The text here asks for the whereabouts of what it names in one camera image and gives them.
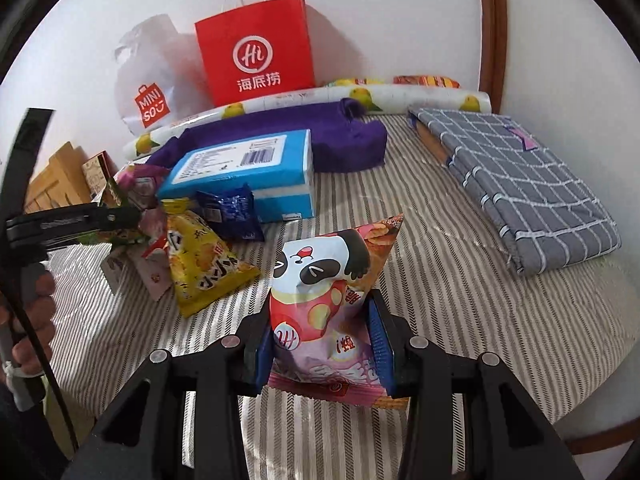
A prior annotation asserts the purple pink snack bag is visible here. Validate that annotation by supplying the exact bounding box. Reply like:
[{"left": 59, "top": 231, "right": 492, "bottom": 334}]
[{"left": 115, "top": 164, "right": 169, "bottom": 240}]

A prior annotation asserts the yellow snack bag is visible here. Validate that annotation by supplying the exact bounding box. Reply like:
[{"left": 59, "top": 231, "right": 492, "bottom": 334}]
[{"left": 160, "top": 198, "right": 260, "bottom": 318}]

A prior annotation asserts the panda snack bag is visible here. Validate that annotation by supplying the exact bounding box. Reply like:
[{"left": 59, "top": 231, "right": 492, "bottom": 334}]
[{"left": 268, "top": 214, "right": 408, "bottom": 410}]

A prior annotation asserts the dark blue snack packet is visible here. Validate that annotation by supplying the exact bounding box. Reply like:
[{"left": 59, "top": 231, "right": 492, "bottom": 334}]
[{"left": 195, "top": 185, "right": 265, "bottom": 243}]

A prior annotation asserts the pink snack packet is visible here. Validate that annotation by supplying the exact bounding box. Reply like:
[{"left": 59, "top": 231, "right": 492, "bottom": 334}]
[{"left": 100, "top": 244, "right": 172, "bottom": 301}]

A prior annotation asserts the person's left hand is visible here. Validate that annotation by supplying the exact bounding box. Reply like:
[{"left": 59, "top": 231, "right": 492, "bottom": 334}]
[{"left": 12, "top": 269, "right": 56, "bottom": 375}]

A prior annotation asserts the wooden headboard furniture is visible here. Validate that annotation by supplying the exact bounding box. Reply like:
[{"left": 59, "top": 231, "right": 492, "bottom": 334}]
[{"left": 24, "top": 142, "right": 91, "bottom": 214}]

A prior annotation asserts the brown patterned box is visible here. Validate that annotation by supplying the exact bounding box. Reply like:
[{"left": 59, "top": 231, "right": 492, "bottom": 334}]
[{"left": 80, "top": 151, "right": 116, "bottom": 198}]

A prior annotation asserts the striped mattress cover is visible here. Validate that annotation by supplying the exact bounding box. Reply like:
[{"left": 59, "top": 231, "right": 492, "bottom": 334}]
[{"left": 46, "top": 112, "right": 640, "bottom": 480}]

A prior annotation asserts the white Miniso plastic bag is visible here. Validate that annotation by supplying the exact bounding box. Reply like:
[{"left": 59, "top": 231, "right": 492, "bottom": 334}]
[{"left": 114, "top": 14, "right": 213, "bottom": 136}]

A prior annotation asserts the grey checked folded bedding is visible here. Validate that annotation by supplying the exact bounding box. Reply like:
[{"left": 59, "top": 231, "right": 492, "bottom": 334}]
[{"left": 409, "top": 106, "right": 622, "bottom": 275}]

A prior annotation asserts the blue tissue pack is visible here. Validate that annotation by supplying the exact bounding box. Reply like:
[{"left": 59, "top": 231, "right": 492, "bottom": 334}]
[{"left": 157, "top": 129, "right": 316, "bottom": 223}]

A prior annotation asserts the red Haidilao paper bag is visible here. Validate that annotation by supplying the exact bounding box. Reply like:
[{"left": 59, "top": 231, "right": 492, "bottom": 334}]
[{"left": 195, "top": 0, "right": 316, "bottom": 106}]

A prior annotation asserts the purple cloth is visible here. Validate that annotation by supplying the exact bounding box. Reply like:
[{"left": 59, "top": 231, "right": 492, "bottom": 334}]
[{"left": 148, "top": 98, "right": 387, "bottom": 174}]

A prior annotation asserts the yellow chips bag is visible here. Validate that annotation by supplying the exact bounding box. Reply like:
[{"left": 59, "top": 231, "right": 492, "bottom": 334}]
[{"left": 326, "top": 78, "right": 385, "bottom": 87}]

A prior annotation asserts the orange chips bag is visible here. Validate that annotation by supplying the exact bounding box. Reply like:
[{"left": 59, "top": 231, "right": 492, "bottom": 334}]
[{"left": 393, "top": 75, "right": 460, "bottom": 89}]

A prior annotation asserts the brown wooden door frame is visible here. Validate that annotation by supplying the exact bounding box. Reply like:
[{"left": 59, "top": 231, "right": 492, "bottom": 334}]
[{"left": 478, "top": 0, "right": 508, "bottom": 113}]

